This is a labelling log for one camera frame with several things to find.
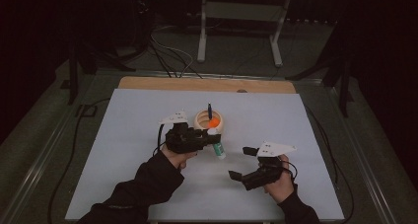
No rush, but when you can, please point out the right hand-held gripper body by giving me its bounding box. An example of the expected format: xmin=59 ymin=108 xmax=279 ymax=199
xmin=242 ymin=141 xmax=297 ymax=191

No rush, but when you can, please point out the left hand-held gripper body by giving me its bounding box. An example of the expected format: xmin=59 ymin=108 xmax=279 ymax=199
xmin=159 ymin=110 xmax=210 ymax=154

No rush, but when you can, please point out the green white glue stick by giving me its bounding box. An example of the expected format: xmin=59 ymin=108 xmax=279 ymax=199
xmin=206 ymin=127 xmax=228 ymax=161

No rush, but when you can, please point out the orange highlighter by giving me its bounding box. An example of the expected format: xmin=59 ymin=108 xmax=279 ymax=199
xmin=206 ymin=116 xmax=221 ymax=129

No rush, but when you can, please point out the cream ribbed pen holder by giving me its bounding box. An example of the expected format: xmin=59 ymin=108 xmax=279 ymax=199
xmin=193 ymin=109 xmax=225 ymax=136

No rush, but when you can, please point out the person's left hand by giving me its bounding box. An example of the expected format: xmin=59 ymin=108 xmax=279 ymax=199
xmin=161 ymin=148 xmax=198 ymax=171

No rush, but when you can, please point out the person's right hand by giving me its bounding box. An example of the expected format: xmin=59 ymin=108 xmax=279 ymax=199
xmin=262 ymin=154 xmax=295 ymax=204

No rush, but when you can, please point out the white table cover sheet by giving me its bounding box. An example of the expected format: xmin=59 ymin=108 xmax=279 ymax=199
xmin=64 ymin=88 xmax=345 ymax=222

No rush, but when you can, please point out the white metal stand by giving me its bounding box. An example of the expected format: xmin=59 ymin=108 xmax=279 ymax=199
xmin=196 ymin=0 xmax=294 ymax=68

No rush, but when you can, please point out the black floor stand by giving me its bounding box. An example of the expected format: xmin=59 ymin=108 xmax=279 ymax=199
xmin=285 ymin=49 xmax=354 ymax=118
xmin=60 ymin=44 xmax=136 ymax=106

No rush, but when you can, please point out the left hand-held gripper cable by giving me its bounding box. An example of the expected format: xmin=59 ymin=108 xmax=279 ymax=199
xmin=152 ymin=123 xmax=166 ymax=157

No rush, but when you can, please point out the hand-held gripper cable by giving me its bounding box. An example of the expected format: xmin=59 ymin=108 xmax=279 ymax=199
xmin=152 ymin=123 xmax=166 ymax=157
xmin=282 ymin=161 xmax=298 ymax=183

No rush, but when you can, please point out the right hand-held gripper cable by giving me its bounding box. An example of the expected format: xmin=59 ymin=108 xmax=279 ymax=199
xmin=282 ymin=161 xmax=298 ymax=183

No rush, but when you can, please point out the black floor cable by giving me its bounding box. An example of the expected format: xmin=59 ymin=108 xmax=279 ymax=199
xmin=47 ymin=98 xmax=111 ymax=224
xmin=305 ymin=105 xmax=355 ymax=224

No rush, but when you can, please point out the bundle of black cables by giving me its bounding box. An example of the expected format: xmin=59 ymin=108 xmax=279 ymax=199
xmin=149 ymin=36 xmax=203 ymax=80

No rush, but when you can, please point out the white cable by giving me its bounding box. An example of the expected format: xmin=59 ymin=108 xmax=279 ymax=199
xmin=152 ymin=26 xmax=195 ymax=77

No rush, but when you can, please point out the metal floor rail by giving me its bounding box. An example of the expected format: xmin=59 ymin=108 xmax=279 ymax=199
xmin=328 ymin=85 xmax=400 ymax=224
xmin=0 ymin=70 xmax=100 ymax=224

